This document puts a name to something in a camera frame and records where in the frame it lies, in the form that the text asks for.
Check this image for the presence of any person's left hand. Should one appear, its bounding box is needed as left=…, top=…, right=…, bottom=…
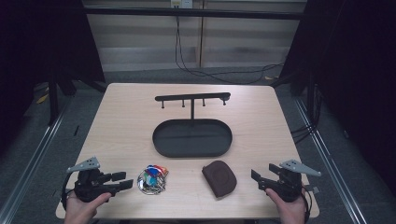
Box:
left=64, top=191, right=112, bottom=224

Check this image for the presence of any bundle of black floor cables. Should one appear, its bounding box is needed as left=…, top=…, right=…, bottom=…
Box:
left=290, top=85, right=323, bottom=145

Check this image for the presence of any key bunch with coloured tags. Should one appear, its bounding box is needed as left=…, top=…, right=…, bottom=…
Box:
left=136, top=164, right=170, bottom=196

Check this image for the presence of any brown zip coin purse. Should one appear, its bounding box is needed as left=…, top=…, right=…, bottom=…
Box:
left=201, top=160, right=238, bottom=199

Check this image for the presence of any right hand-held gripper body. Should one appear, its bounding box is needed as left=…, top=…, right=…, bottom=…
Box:
left=265, top=159, right=322, bottom=203

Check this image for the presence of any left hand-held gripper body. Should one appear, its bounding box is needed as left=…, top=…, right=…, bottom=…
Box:
left=65, top=156, right=114, bottom=203

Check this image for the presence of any long black wall cable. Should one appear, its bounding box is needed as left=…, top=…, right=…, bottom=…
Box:
left=175, top=15, right=285, bottom=86

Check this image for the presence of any white wall outlet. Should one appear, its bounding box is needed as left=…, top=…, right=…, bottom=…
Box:
left=170, top=0, right=193, bottom=9

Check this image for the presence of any yellow floor tape piece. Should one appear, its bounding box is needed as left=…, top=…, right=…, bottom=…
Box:
left=35, top=92, right=50, bottom=105

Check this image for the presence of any black oval tray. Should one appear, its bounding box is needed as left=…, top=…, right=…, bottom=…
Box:
left=151, top=91, right=233, bottom=159

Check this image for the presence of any black stand leg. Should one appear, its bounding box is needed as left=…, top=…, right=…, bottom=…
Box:
left=47, top=73, right=61, bottom=126

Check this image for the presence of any metal floor rail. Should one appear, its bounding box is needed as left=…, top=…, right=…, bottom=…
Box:
left=293, top=96, right=370, bottom=224
left=0, top=94, right=73, bottom=224

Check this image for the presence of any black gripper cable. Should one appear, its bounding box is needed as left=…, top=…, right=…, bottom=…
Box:
left=61, top=172, right=76, bottom=213
left=300, top=186, right=313, bottom=224

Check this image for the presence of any black curtain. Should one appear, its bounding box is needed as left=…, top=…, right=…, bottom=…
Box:
left=270, top=0, right=396, bottom=197
left=0, top=0, right=106, bottom=157

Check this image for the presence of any black horizontal frame bar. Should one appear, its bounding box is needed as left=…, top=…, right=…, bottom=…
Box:
left=83, top=7, right=308, bottom=21

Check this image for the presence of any person's right hand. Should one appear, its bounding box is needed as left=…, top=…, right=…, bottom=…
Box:
left=265, top=188, right=307, bottom=224

